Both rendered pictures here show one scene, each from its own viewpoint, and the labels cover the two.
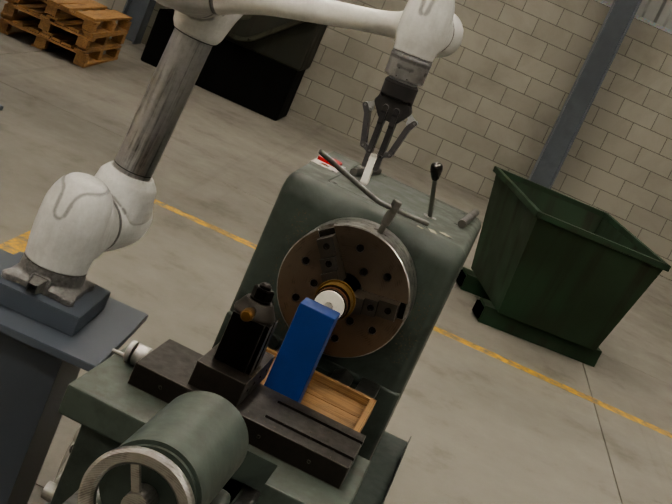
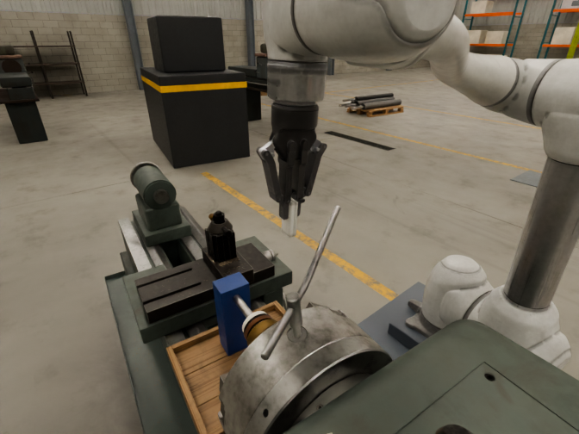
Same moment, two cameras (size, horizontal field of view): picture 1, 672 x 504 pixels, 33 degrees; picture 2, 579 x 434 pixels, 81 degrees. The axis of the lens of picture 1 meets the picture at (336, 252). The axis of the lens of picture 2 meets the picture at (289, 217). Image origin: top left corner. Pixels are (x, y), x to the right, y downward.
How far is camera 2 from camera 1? 291 cm
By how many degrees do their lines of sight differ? 124
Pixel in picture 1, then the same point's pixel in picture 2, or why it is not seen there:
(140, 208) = (488, 318)
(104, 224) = (437, 289)
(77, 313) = (396, 325)
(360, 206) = (395, 367)
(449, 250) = not seen: outside the picture
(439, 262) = not seen: outside the picture
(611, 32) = not seen: outside the picture
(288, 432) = (174, 270)
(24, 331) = (384, 310)
